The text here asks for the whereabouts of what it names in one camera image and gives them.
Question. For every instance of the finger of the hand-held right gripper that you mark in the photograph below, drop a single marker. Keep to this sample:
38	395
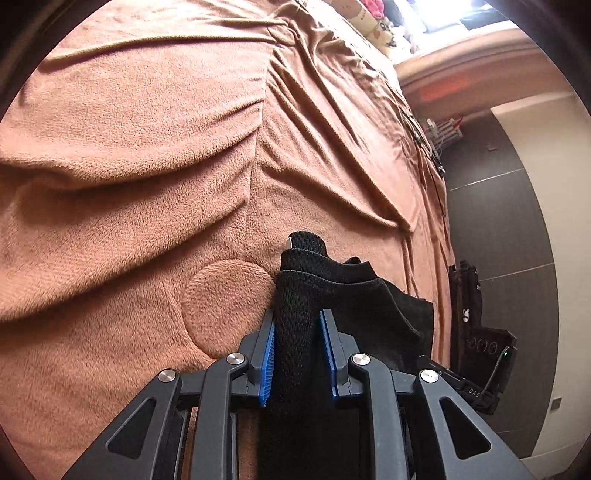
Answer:
466	295

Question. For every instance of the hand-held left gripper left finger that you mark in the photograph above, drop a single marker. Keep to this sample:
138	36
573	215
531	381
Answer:
268	364

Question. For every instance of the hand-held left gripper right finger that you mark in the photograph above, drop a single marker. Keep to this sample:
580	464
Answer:
328	355

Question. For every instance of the black mesh shorts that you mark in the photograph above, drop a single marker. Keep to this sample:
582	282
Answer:
300	323

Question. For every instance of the brown curtain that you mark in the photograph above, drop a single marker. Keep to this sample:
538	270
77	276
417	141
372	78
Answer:
471	69

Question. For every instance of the brown fleece blanket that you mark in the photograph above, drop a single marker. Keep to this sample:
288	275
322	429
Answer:
138	161

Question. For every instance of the bear print pillow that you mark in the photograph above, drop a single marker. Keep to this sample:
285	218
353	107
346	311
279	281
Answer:
374	32

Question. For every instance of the red plush toy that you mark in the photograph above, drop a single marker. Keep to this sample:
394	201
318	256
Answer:
375	4

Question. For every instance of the black frame device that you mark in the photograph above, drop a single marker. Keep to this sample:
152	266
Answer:
439	166
413	130

